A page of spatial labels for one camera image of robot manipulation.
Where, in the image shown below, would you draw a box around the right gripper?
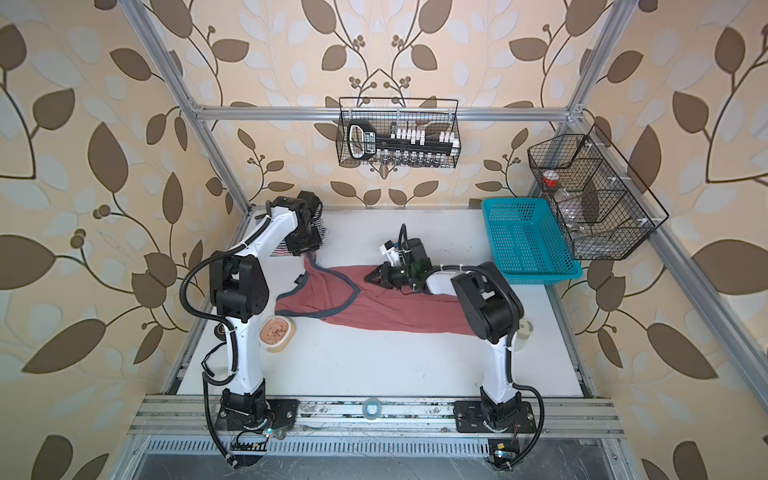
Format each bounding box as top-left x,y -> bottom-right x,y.
365,261 -> 416,288

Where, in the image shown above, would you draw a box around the maroon tank top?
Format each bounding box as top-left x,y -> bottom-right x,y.
275,254 -> 473,336

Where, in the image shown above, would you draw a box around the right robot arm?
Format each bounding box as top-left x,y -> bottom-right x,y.
365,225 -> 545,471

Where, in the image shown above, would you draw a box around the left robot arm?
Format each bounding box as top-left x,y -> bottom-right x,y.
179,191 -> 322,469

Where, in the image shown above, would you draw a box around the red striped folded tank top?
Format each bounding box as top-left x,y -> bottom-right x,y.
272,242 -> 294,257

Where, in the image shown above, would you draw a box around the beige round tape dispenser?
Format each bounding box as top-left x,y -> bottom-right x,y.
258,316 -> 296,353

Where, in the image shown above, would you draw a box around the white tape roll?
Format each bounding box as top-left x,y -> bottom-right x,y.
513,318 -> 534,352

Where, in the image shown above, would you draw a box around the teal plastic basket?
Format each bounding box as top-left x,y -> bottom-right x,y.
481,197 -> 583,285

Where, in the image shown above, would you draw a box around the red white item in basket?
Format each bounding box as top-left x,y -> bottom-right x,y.
541,170 -> 560,189

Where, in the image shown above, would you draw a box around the black handled tool in basket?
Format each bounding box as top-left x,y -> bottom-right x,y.
345,120 -> 461,161

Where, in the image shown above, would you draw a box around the black wire basket back wall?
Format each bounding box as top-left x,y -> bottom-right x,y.
334,95 -> 462,170

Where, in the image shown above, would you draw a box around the black wire basket wall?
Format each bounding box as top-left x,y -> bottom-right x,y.
527,125 -> 669,261
334,95 -> 462,170

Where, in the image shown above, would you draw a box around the black wire basket right wall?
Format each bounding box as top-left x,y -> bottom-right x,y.
527,125 -> 669,261

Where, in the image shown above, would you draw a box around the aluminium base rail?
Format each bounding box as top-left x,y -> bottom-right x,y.
107,395 -> 637,480

